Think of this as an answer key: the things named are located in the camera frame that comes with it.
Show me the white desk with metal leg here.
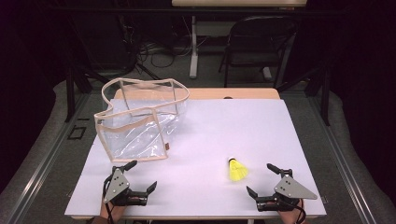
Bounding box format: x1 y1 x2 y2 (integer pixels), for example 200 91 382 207
171 0 307 79

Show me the person's right hand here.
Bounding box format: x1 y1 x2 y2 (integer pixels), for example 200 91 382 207
276 201 308 224

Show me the tangle of floor cables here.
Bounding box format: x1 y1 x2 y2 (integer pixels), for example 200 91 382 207
136 40 191 69

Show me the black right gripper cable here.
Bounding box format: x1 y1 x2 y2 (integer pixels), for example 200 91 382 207
293 199 308 224

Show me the person's left hand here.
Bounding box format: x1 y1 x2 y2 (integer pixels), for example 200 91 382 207
99 202 128 224

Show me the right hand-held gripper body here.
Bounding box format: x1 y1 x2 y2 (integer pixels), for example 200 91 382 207
255 168 318 213

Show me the white table mat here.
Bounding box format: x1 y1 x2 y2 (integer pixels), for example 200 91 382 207
64 98 327 217

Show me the black metal frame post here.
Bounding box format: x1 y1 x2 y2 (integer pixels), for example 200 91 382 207
64 66 77 123

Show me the black folding chair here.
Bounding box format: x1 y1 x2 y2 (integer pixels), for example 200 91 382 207
219 15 298 89

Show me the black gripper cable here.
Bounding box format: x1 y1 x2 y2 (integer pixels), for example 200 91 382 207
102 175 115 224
293 199 308 224

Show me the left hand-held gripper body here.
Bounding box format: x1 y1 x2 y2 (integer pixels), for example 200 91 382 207
102 166 149 207

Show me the yellow shuttlecock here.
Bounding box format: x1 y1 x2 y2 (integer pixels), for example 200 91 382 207
228 157 249 182

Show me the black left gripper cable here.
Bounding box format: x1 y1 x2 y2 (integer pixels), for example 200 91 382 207
102 175 115 224

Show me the clear bag with beige trim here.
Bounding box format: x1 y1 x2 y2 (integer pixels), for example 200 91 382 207
93 77 191 163

